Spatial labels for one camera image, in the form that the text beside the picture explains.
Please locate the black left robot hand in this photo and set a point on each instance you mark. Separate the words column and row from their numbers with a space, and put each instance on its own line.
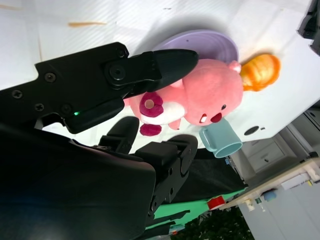
column 312, row 27

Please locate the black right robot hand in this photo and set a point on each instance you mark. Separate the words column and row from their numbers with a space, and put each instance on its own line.
column 62, row 180

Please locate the pink plush doll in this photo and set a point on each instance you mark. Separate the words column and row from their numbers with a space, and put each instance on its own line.
column 212, row 92

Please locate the purple plastic plate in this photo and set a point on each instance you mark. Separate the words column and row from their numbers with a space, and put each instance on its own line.
column 212, row 42

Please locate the orange white pumpkin plush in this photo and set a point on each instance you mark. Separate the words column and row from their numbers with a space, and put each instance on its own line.
column 262, row 70

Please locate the green mat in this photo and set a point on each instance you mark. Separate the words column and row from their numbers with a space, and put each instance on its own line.
column 175, row 207

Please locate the black round table grommet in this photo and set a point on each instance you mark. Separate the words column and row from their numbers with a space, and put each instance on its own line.
column 251, row 130

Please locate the white drawer cabinet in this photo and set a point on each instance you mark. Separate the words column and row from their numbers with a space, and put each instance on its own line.
column 267, row 150

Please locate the teal plastic mug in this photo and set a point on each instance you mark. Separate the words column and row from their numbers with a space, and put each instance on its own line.
column 222, row 135

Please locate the black backdrop cloth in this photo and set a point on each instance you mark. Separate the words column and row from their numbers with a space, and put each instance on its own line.
column 212, row 175

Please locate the beige wooden workbench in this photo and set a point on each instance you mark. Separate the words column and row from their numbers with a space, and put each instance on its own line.
column 287, row 177

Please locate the dark green foliage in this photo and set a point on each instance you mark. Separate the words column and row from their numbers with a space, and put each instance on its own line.
column 220, row 225

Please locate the small blue cap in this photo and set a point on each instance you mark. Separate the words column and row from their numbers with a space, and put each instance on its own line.
column 270, row 196

